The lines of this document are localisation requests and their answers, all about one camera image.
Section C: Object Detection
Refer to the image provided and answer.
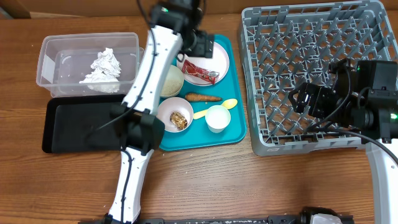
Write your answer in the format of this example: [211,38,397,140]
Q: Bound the red snack wrapper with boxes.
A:
[182,60,220,85]

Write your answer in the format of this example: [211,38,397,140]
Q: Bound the teal serving tray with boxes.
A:
[160,34,247,151]

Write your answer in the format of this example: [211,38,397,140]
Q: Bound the white tissue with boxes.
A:
[80,48,121,93]

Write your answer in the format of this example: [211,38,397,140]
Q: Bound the pale green cup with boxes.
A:
[205,105,231,133]

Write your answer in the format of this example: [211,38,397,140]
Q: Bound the pale green bowl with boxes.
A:
[160,65,185,98]

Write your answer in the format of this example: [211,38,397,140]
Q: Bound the clear plastic bin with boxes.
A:
[36,32,144,97]

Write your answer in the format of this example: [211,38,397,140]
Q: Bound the orange carrot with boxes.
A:
[185,93,222,102]

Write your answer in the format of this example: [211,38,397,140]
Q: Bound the pink bowl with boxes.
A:
[157,97,193,133]

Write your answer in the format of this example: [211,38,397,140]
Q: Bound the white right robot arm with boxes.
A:
[288,58,397,223]

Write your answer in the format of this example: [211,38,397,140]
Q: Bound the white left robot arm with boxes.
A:
[101,0,214,223]

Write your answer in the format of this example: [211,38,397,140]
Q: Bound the yellow plastic spoon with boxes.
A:
[193,98,238,119]

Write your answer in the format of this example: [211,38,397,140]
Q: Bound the pink plate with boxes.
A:
[184,42,229,86]

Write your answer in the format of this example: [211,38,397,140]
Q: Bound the black tray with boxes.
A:
[42,95,124,154]

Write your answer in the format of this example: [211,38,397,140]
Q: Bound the brown food scrap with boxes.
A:
[170,111,188,131]

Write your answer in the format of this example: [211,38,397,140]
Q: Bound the grey dish rack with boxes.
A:
[239,1,397,156]

